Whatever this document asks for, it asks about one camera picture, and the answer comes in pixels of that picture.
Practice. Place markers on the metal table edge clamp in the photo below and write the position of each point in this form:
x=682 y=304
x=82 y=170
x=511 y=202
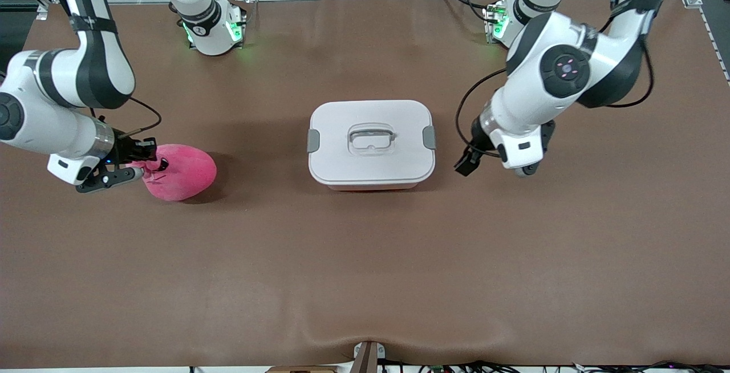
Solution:
x=368 y=356

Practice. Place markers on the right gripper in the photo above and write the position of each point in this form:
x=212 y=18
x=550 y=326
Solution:
x=126 y=149

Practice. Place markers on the pink translucent storage box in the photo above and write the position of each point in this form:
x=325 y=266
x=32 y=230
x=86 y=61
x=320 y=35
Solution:
x=370 y=187

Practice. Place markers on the brown table mat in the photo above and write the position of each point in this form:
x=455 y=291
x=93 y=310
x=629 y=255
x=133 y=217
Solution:
x=171 y=276

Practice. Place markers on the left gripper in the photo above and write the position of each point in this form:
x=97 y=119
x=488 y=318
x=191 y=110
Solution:
x=478 y=141

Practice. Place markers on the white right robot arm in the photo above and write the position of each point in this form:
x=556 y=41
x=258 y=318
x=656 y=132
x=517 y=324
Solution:
x=63 y=76

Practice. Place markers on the pink plush toy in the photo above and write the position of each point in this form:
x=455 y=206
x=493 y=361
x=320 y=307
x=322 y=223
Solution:
x=185 y=173

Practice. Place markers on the white box lid grey latches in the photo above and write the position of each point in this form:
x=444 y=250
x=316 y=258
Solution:
x=370 y=162

